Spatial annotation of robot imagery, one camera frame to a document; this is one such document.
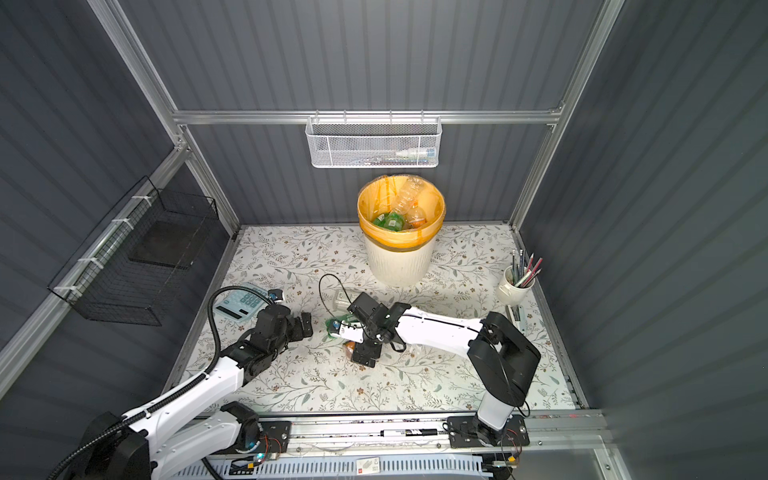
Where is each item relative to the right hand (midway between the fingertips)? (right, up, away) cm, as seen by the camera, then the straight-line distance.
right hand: (363, 342), depth 85 cm
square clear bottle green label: (-7, +11, +7) cm, 15 cm away
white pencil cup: (+45, +13, +7) cm, 47 cm away
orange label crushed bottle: (+17, +38, +16) cm, 44 cm away
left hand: (-20, +7, +1) cm, 21 cm away
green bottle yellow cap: (+8, +36, +7) cm, 37 cm away
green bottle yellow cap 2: (-7, +7, -12) cm, 16 cm away
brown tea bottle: (-4, -1, -2) cm, 5 cm away
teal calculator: (-40, +9, +11) cm, 43 cm away
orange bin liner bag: (+3, +44, +13) cm, 46 cm away
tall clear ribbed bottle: (+14, +45, +6) cm, 48 cm away
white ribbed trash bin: (+10, +21, +7) cm, 25 cm away
